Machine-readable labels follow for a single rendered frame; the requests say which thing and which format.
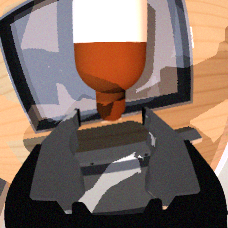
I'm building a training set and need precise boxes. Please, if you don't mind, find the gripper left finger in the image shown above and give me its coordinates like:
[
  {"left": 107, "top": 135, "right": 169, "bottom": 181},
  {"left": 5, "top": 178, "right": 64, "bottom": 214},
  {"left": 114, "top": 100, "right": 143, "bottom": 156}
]
[{"left": 4, "top": 108, "right": 85, "bottom": 228}]

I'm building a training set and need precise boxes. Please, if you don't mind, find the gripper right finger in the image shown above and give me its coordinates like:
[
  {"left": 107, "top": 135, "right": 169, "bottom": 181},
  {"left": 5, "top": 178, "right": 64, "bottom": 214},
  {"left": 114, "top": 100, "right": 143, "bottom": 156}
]
[{"left": 142, "top": 107, "right": 227, "bottom": 228}]

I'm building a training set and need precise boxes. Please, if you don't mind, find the dark brown bottle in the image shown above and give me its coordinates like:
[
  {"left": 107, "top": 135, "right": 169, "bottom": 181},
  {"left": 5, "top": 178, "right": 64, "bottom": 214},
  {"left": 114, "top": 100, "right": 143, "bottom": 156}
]
[{"left": 73, "top": 0, "right": 147, "bottom": 121}]

